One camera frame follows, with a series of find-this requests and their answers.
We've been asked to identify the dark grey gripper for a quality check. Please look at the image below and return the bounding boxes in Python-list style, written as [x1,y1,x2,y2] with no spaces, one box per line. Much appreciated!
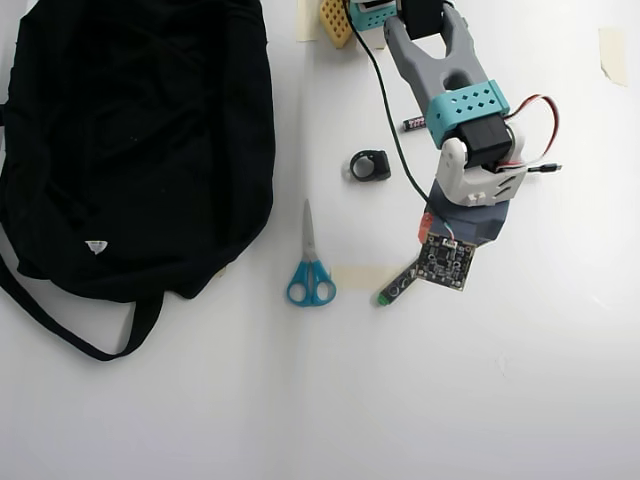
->
[416,179,512,250]

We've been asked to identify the black plastic ring clamp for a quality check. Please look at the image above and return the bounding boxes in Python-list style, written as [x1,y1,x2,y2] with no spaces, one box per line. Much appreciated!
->
[347,149,393,184]

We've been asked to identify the bare camera circuit board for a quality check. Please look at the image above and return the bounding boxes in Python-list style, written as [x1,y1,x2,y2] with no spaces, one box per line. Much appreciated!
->
[413,230,476,294]

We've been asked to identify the beige masking tape strip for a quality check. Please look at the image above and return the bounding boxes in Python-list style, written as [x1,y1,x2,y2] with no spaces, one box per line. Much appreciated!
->
[297,0,322,43]
[330,265,409,291]
[597,26,629,88]

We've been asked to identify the blue handled scissors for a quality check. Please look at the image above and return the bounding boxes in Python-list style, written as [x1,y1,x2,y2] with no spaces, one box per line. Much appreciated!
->
[285,198,336,308]

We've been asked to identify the green marker with black barrel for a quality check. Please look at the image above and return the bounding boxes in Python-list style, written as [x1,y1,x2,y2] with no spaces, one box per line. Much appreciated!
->
[371,269,419,308]

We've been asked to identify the black fabric bag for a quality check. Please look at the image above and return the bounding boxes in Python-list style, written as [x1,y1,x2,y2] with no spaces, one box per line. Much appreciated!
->
[0,0,277,362]

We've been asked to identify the thin black camera cable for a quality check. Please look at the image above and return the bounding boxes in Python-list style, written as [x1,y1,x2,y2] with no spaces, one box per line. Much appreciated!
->
[342,0,457,247]

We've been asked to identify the red and white servo wires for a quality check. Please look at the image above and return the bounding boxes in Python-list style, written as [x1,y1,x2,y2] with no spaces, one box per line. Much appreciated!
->
[501,93,562,174]

